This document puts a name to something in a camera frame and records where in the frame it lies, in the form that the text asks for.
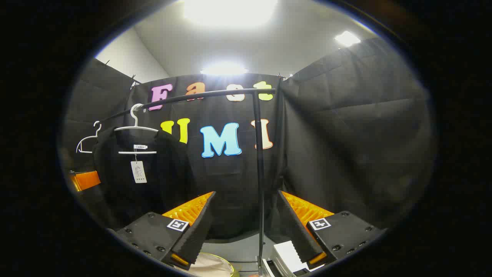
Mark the black metal clothes rack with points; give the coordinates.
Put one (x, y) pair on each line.
(258, 154)

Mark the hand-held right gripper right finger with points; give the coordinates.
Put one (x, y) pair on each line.
(294, 227)

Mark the white flat panel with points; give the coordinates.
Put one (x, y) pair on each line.
(288, 252)

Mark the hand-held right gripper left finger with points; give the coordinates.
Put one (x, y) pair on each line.
(200, 231)

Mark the black knit sweater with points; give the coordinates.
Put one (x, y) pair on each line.
(161, 173)

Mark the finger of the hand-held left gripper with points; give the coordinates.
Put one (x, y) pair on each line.
(88, 180)

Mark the large ceiling light panel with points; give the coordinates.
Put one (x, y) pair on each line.
(230, 11)

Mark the black backdrop cloth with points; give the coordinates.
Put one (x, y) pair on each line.
(346, 134)

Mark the white plastic clothes hanger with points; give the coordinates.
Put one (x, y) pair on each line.
(82, 143)
(134, 128)

